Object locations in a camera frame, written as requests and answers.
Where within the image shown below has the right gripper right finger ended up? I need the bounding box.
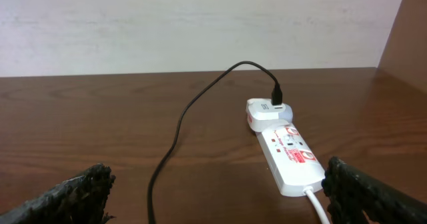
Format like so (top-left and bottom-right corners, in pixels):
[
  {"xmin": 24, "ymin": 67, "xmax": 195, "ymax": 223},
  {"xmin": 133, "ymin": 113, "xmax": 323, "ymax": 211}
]
[{"xmin": 322, "ymin": 157, "xmax": 426, "ymax": 224}]

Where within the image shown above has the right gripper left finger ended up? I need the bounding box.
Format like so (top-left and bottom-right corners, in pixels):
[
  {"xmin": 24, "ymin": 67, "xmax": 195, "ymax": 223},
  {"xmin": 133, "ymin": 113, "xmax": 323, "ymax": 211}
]
[{"xmin": 1, "ymin": 163, "xmax": 115, "ymax": 224}]

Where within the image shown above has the black USB charging cable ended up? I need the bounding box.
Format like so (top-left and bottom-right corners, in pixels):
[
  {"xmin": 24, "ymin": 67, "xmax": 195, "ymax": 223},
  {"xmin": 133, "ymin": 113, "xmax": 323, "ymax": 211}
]
[{"xmin": 146, "ymin": 60, "xmax": 284, "ymax": 224}]

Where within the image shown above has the white USB charger plug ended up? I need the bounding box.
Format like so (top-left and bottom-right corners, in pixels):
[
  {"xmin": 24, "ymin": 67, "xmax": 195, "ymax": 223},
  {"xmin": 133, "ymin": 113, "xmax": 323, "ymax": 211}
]
[{"xmin": 246, "ymin": 99, "xmax": 294, "ymax": 132}]

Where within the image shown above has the white power strip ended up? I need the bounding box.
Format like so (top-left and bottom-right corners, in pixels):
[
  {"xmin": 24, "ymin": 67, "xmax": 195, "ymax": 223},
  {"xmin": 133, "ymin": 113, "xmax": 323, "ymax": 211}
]
[{"xmin": 256, "ymin": 124, "xmax": 325, "ymax": 197}]

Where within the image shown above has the white power strip cord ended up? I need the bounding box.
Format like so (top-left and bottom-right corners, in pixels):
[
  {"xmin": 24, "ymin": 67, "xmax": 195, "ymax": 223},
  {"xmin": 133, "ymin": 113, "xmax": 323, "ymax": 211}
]
[{"xmin": 302, "ymin": 187, "xmax": 332, "ymax": 224}]

